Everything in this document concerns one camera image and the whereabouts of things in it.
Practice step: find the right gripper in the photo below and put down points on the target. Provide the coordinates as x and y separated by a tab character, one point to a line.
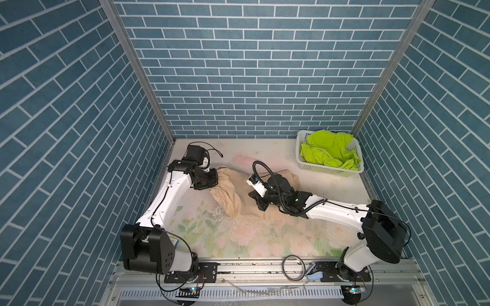
258	199

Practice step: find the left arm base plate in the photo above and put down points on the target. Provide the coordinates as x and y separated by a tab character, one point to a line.
208	270

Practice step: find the beige shorts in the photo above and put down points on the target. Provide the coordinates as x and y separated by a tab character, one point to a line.
232	194

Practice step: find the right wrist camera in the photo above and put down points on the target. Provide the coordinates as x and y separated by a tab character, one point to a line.
255	182

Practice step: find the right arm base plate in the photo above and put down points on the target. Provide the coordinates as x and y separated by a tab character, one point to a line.
332	274

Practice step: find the lime green shorts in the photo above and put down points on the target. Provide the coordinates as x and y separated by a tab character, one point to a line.
330	149

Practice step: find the blue white connector plug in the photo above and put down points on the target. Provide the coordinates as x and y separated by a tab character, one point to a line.
316	276

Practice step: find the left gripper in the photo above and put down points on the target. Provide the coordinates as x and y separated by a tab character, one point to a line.
213	181

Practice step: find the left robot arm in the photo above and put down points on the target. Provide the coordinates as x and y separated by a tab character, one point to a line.
146	245

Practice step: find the white slotted cable duct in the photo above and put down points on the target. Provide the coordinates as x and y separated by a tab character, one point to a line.
231	294

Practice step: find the aluminium front rail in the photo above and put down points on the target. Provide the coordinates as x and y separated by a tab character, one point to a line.
401	284

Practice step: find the white plastic basket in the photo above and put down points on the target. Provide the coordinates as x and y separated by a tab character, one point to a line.
354	145

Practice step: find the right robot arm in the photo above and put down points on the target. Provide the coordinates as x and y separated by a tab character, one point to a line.
380	234

